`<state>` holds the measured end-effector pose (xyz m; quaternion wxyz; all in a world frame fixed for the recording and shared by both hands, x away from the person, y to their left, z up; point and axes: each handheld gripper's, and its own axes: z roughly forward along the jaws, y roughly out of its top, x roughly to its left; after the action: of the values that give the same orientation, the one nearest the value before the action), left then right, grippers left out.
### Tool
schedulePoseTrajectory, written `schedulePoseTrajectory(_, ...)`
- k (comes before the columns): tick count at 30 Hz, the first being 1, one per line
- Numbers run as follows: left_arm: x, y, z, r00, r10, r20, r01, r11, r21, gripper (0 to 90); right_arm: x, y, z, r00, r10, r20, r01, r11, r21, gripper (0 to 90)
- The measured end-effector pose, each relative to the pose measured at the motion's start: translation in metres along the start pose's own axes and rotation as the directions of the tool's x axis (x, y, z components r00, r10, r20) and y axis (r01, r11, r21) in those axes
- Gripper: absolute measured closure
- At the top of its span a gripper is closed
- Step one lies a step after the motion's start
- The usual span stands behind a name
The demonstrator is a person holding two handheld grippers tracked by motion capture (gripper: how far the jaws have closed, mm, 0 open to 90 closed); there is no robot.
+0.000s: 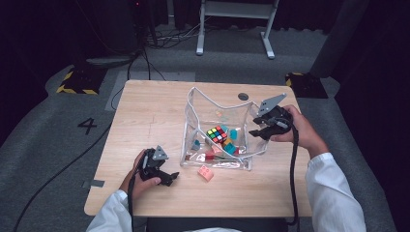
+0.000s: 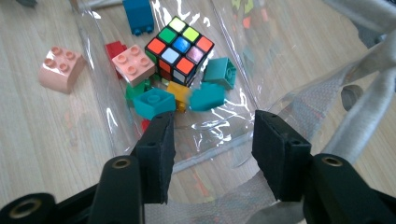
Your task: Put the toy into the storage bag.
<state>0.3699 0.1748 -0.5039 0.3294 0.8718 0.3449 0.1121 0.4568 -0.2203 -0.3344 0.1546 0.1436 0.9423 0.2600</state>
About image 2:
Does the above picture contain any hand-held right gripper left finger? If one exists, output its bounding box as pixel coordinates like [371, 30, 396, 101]
[88, 111, 177, 224]

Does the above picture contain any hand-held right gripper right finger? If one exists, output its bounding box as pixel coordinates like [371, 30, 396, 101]
[251, 109, 396, 224]

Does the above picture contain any cyan toy brick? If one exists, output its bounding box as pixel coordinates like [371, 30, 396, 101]
[188, 82, 227, 112]
[133, 87, 177, 121]

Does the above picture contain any clear plastic bag white trim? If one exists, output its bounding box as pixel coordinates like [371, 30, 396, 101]
[73, 0, 396, 224]

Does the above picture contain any orange toy brick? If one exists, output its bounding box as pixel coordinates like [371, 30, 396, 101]
[166, 80, 191, 114]

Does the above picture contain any large pink toy brick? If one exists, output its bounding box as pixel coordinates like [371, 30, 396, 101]
[37, 46, 87, 95]

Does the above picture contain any small pink toy brick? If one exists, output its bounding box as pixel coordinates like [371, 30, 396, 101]
[111, 44, 157, 88]

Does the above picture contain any teal green toy brick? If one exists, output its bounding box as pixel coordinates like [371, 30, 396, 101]
[202, 56, 238, 91]

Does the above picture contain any dark blue toy brick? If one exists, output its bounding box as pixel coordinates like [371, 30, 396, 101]
[121, 0, 156, 36]

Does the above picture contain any multicoloured puzzle cube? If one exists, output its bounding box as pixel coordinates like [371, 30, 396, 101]
[144, 16, 216, 88]

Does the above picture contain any dark round table disc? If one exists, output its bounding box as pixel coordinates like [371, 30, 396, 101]
[340, 84, 364, 111]

